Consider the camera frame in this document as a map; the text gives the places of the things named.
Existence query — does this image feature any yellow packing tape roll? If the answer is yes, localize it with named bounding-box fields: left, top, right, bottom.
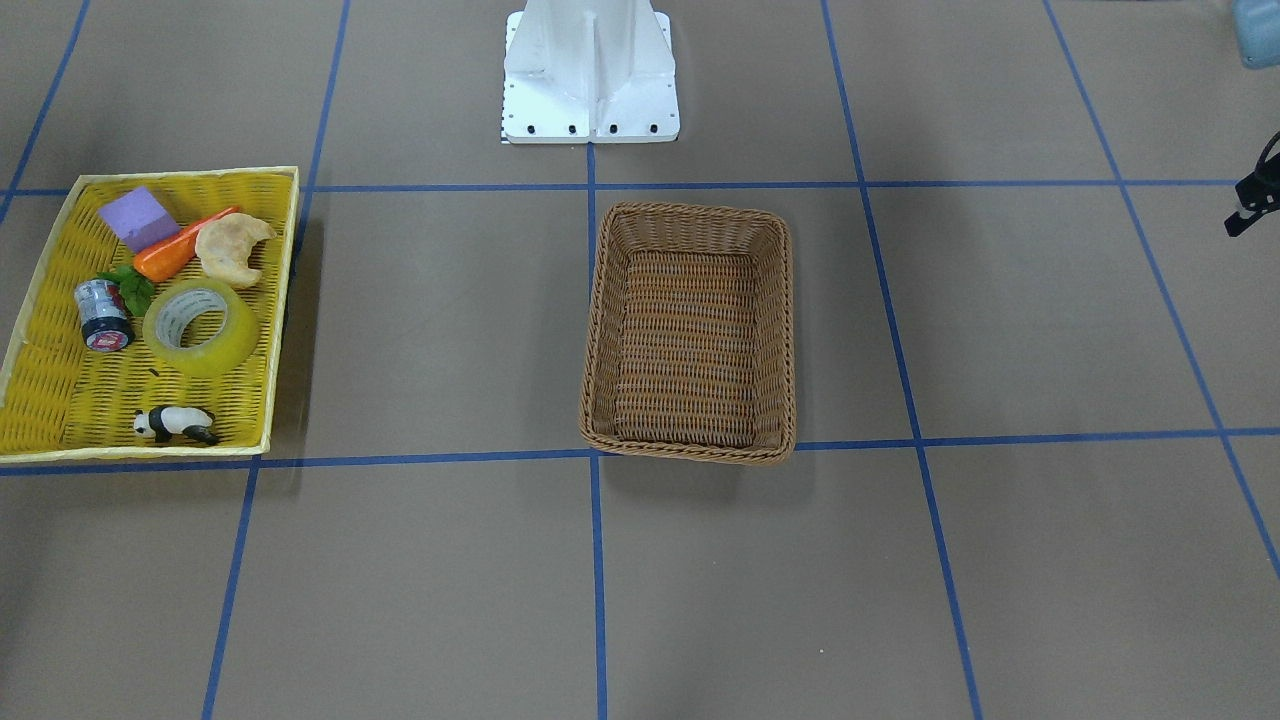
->
left=143, top=278, right=259, bottom=378

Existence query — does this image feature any brown wicker basket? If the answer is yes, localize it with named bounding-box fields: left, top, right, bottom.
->
left=579, top=202, right=797, bottom=466

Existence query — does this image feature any yellow woven plastic basket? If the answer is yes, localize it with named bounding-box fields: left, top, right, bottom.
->
left=1, top=167, right=301, bottom=464

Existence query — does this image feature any beige bitten bread toy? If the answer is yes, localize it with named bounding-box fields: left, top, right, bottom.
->
left=195, top=211, right=276, bottom=290

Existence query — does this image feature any black white panda figurine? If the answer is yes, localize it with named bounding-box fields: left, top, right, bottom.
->
left=132, top=405, right=221, bottom=446

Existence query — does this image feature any orange toy carrot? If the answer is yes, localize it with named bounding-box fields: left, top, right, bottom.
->
left=96, top=206, right=241, bottom=316

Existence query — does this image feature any purple foam cube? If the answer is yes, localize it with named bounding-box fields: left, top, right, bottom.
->
left=97, top=186, right=180, bottom=254

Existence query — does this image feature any small silver can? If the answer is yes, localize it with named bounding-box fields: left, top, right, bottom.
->
left=73, top=278, right=134, bottom=354

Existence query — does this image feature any blue grey object corner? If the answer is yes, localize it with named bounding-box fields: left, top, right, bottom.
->
left=1231, top=0, right=1279, bottom=70

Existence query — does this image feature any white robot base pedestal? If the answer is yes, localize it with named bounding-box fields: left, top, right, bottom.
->
left=500, top=1, right=681, bottom=145

